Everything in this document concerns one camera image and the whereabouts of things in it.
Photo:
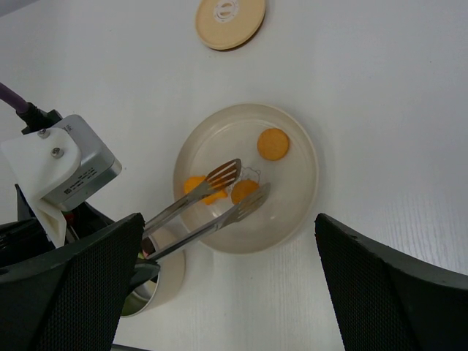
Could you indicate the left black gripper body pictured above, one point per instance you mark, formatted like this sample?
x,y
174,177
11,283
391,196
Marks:
x,y
26,238

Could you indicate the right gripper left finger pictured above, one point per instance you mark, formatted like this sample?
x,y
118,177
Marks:
x,y
71,298

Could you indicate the orange carrot slice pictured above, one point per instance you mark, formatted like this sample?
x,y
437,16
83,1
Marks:
x,y
242,189
192,182

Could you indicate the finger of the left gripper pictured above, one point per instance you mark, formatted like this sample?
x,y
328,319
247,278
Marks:
x,y
143,271

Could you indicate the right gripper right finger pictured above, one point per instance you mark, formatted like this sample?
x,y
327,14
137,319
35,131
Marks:
x,y
385,299

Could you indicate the cream plate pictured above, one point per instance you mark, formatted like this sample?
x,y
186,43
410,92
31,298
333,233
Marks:
x,y
233,133

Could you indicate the metal tongs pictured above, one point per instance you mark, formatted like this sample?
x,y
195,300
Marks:
x,y
187,206

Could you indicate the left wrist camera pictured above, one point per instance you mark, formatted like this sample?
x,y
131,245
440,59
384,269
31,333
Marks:
x,y
59,168

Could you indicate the round metal lunch box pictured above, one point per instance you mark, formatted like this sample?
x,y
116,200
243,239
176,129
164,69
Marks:
x,y
166,285

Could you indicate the orange round food piece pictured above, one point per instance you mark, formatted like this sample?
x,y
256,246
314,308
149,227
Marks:
x,y
273,144

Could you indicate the beige round lid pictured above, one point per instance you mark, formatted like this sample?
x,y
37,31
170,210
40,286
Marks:
x,y
224,25

